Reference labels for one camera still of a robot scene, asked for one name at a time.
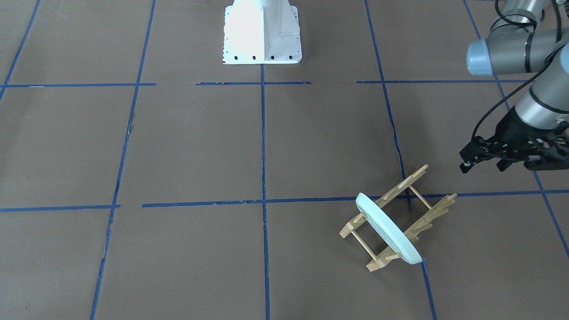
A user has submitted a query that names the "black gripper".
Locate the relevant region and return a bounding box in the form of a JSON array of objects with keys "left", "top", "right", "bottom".
[{"left": 459, "top": 107, "right": 547, "bottom": 174}]

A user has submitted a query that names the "light green round plate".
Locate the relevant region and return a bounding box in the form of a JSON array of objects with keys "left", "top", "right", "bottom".
[{"left": 356, "top": 192, "right": 422, "bottom": 264}]

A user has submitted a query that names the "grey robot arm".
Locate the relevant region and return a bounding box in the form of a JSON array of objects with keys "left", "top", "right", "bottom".
[{"left": 460, "top": 0, "right": 569, "bottom": 173}]

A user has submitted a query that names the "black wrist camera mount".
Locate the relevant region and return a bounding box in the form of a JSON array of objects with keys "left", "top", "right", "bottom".
[{"left": 524, "top": 120, "right": 569, "bottom": 172}]

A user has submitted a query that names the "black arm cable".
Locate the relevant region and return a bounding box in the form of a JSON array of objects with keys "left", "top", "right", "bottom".
[{"left": 471, "top": 44, "right": 569, "bottom": 143}]

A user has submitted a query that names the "white camera mast pedestal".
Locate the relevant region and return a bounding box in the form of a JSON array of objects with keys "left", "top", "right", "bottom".
[{"left": 222, "top": 0, "right": 303, "bottom": 65}]

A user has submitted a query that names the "wooden dish rack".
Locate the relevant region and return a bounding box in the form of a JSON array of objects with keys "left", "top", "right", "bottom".
[{"left": 340, "top": 164, "right": 458, "bottom": 272}]

